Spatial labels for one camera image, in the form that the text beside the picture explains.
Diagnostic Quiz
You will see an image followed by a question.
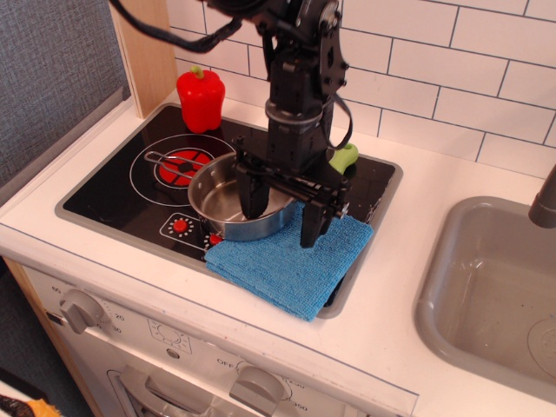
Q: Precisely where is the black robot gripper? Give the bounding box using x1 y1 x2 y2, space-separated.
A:
232 102 351 248

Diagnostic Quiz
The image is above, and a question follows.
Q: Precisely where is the silver metal pan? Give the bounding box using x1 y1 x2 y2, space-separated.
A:
143 151 296 242

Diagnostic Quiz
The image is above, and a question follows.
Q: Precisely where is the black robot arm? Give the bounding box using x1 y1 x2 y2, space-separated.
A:
209 1 350 248

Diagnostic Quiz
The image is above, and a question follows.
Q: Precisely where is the black toy stove top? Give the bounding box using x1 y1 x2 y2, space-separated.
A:
56 105 402 314

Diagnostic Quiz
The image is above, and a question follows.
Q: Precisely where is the blue folded cloth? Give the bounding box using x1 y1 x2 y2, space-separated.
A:
205 203 374 321

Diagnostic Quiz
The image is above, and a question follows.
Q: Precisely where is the red toy bell pepper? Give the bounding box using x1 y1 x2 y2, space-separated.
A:
176 65 226 134

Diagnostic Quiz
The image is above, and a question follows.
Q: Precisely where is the grey right oven knob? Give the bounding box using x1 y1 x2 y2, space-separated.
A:
229 367 285 416

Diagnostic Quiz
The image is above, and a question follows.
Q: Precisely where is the grey oven knob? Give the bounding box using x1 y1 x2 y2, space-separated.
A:
229 367 285 416
60 289 104 334

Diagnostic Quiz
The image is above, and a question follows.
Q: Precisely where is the white toy oven front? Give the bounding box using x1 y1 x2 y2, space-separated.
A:
22 268 417 416

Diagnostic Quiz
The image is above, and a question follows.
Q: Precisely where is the grey toy sink basin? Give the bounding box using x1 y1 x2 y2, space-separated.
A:
414 196 555 403

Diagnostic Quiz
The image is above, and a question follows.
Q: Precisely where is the grey left oven knob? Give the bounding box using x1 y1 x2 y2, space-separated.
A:
60 289 104 334

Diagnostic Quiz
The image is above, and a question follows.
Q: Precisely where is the grey faucet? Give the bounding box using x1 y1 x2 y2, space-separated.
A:
528 166 556 228

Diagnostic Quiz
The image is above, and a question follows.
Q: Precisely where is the orange fuzzy object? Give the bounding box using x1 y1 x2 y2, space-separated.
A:
1 395 62 417

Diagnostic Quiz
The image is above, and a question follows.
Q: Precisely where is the green handled grey spatula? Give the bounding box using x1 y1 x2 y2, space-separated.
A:
328 143 359 175

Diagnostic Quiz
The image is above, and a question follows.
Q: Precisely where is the wooden side post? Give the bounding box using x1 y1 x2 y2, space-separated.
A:
109 5 177 119

